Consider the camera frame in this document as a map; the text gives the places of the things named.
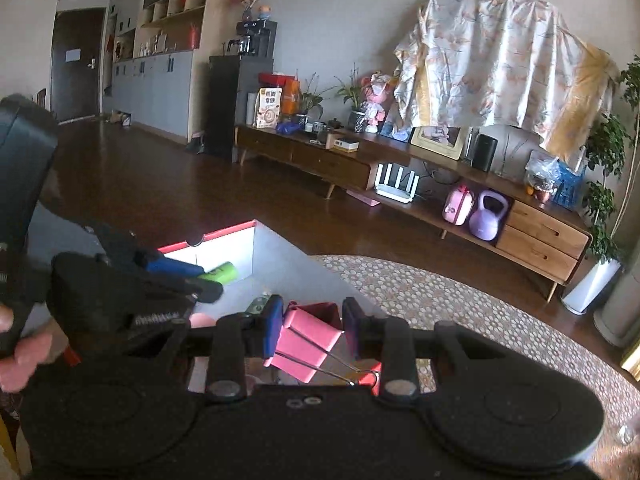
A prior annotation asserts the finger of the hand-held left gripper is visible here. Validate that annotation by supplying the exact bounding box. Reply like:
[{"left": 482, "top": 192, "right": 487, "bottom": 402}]
[
  {"left": 135, "top": 272, "right": 224, "bottom": 306},
  {"left": 85, "top": 222, "right": 206, "bottom": 281}
]

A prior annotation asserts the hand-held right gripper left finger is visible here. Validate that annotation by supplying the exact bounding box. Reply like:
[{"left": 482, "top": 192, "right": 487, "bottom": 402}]
[{"left": 130, "top": 294, "right": 285, "bottom": 405}]

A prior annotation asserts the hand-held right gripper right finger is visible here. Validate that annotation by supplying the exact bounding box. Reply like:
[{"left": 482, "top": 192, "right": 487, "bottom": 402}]
[{"left": 341, "top": 296, "right": 508, "bottom": 403}]

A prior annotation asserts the green tube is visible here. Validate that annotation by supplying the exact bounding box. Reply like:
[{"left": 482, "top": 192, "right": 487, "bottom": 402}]
[{"left": 197, "top": 261, "right": 238, "bottom": 285}]

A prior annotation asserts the pink binder clip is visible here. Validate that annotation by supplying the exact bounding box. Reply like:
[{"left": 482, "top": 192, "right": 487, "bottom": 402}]
[{"left": 262, "top": 301, "right": 383, "bottom": 387}]

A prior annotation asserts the red shoe box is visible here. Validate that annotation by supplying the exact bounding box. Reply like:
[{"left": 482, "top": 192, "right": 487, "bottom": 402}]
[{"left": 25, "top": 219, "right": 401, "bottom": 396}]

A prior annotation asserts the person's left hand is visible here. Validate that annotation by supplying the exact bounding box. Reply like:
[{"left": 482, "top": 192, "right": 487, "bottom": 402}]
[{"left": 0, "top": 305, "right": 55, "bottom": 393}]

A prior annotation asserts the patterned lace tablecloth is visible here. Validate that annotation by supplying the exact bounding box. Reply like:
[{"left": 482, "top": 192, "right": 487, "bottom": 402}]
[{"left": 310, "top": 255, "right": 640, "bottom": 480}]

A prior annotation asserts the white router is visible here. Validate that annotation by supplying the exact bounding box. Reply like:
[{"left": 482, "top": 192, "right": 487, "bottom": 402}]
[{"left": 375, "top": 162, "right": 418, "bottom": 204}]

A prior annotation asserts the small pink case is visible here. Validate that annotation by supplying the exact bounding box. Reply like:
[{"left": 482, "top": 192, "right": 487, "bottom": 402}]
[{"left": 442, "top": 184, "right": 476, "bottom": 226}]

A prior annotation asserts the black cabinet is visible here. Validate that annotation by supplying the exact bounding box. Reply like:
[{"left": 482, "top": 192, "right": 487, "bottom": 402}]
[{"left": 205, "top": 54, "right": 275, "bottom": 162}]

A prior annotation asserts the purple kettlebell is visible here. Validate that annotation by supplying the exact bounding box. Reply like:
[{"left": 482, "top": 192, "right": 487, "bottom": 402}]
[{"left": 468, "top": 189, "right": 510, "bottom": 241}]

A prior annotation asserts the wooden TV stand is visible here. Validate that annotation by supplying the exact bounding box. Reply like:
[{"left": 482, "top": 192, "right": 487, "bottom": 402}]
[{"left": 234, "top": 124, "right": 593, "bottom": 301}]

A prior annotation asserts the beige printed box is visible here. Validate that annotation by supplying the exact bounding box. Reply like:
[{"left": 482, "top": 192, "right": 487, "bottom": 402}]
[{"left": 254, "top": 87, "right": 283, "bottom": 128}]

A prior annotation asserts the wooden drawer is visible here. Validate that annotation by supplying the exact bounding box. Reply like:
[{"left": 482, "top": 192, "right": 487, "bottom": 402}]
[
  {"left": 507, "top": 201, "right": 591, "bottom": 256},
  {"left": 496, "top": 225, "right": 583, "bottom": 281}
]

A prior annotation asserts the orange box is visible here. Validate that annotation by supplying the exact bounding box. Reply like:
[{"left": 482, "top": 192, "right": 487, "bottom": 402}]
[{"left": 280, "top": 77, "right": 301, "bottom": 116}]

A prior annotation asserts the potted plant dark pot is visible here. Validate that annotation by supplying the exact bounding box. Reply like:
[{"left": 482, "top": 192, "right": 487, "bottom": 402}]
[{"left": 335, "top": 65, "right": 371, "bottom": 133}]

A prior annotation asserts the dark door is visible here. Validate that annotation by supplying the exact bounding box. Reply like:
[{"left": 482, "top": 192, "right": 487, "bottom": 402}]
[{"left": 50, "top": 7, "right": 107, "bottom": 123}]

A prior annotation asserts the thin-leaved potted plant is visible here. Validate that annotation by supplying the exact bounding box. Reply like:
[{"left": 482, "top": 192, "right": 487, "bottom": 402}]
[{"left": 295, "top": 72, "right": 331, "bottom": 128}]

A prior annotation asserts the flat red box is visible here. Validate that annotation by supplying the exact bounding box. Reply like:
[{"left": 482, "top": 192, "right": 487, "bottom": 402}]
[{"left": 259, "top": 73, "right": 296, "bottom": 91}]

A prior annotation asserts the black speaker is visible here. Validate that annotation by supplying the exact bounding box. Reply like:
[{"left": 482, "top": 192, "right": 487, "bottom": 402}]
[{"left": 471, "top": 132, "right": 499, "bottom": 172}]

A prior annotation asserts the pink doll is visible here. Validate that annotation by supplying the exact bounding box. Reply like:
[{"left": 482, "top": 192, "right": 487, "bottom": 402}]
[{"left": 361, "top": 72, "right": 398, "bottom": 133}]

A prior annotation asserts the white planter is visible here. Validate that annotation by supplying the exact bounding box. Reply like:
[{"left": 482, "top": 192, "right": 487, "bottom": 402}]
[{"left": 561, "top": 259, "right": 621, "bottom": 316}]

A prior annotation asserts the black coffee machine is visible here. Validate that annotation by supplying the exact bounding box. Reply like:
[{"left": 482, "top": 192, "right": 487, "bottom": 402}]
[{"left": 227, "top": 20, "right": 278, "bottom": 58}]

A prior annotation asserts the clear plastic bag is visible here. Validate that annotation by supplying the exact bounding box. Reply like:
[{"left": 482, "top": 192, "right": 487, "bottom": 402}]
[{"left": 525, "top": 150, "right": 561, "bottom": 196}]

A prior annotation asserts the grey curtain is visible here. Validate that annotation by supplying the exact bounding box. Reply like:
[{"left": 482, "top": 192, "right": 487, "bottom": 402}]
[{"left": 594, "top": 266, "right": 640, "bottom": 348}]

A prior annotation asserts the yellow curtain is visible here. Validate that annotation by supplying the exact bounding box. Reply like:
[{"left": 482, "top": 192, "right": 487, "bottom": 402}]
[{"left": 621, "top": 345, "right": 640, "bottom": 381}]

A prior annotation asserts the leafy potted tree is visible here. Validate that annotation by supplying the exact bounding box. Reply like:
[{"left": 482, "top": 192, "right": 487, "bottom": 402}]
[{"left": 582, "top": 55, "right": 640, "bottom": 261}]

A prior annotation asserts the floral cloth cover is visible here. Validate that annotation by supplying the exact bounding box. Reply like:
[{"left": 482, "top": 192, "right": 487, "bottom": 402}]
[{"left": 394, "top": 0, "right": 618, "bottom": 151}]

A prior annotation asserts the grey wall cabinet with shelves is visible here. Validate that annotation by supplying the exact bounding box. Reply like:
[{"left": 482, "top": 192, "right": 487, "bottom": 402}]
[{"left": 102, "top": 0, "right": 241, "bottom": 143}]

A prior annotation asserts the photo frame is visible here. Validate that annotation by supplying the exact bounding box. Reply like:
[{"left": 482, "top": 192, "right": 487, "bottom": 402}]
[{"left": 410, "top": 125, "right": 468, "bottom": 161}]

